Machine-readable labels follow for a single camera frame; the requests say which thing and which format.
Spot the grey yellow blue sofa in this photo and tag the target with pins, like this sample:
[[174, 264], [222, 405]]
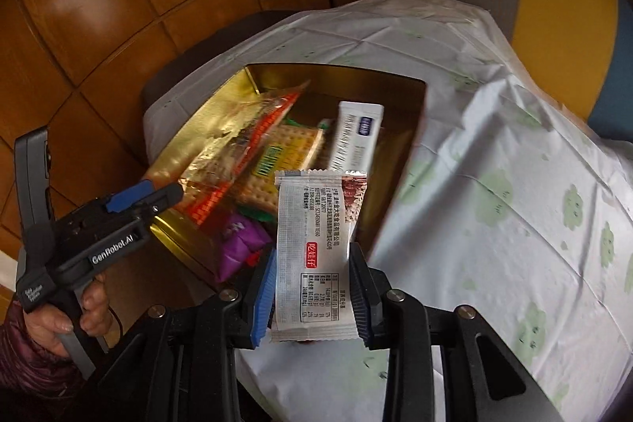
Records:
[[559, 6]]

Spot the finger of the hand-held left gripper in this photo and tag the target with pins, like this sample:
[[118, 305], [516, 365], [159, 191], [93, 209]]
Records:
[[128, 197], [165, 197]]

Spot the orange checked snack bag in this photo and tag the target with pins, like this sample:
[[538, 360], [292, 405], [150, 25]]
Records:
[[267, 120]]

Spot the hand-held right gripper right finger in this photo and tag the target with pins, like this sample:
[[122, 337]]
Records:
[[358, 298]]

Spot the red box with gold inside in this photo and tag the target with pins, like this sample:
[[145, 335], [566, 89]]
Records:
[[376, 115]]

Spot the long white sachet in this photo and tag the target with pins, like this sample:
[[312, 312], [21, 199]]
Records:
[[356, 130]]

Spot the person's left hand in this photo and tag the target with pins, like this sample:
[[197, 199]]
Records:
[[96, 303]]

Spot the purple snack packet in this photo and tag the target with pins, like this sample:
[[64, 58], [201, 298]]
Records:
[[237, 239]]

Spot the white snack packet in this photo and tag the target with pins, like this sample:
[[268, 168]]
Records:
[[311, 244]]

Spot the green cracker packet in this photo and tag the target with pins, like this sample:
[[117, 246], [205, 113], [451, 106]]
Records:
[[277, 155]]

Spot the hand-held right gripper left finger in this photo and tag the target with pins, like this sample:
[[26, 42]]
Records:
[[262, 298]]

